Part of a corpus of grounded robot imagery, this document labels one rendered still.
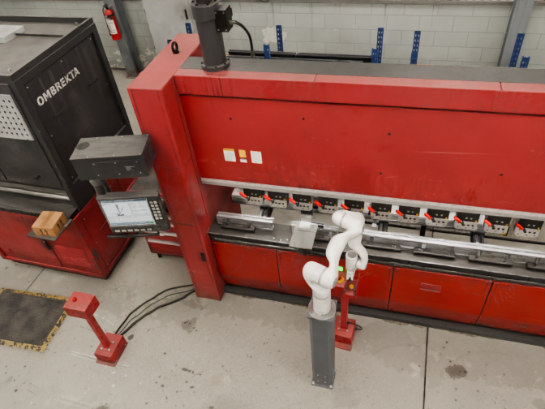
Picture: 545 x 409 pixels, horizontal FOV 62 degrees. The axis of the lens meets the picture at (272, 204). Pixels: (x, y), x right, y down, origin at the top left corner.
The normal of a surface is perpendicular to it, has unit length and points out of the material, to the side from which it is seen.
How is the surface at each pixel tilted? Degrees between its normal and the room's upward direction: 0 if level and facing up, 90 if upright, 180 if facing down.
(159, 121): 90
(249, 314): 0
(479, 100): 90
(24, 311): 0
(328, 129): 90
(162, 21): 90
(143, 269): 0
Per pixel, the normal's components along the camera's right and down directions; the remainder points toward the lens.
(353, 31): -0.28, 0.67
